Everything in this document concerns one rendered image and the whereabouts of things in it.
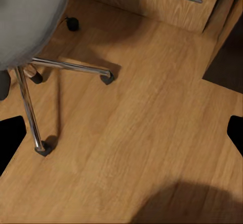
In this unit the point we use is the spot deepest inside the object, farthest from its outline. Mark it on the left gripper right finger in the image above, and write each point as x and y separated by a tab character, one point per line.
235	131

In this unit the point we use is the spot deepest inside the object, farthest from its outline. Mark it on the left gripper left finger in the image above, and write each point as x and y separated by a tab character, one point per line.
12	132

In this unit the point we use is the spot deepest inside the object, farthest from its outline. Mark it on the swivel chair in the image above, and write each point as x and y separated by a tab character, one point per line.
26	26

